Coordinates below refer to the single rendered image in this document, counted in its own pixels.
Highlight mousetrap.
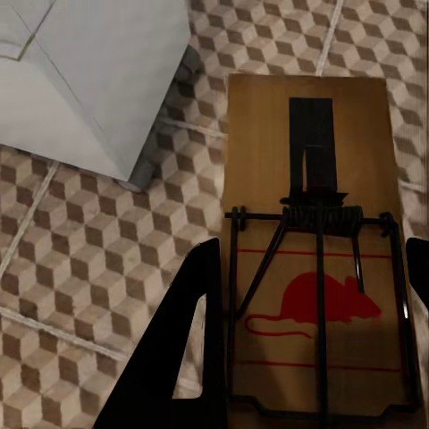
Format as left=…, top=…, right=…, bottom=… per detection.
left=220, top=73, right=427, bottom=429

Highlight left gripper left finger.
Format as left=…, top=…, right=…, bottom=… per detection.
left=92, top=238, right=227, bottom=429

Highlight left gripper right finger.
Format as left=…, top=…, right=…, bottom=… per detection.
left=406, top=237, right=429, bottom=310

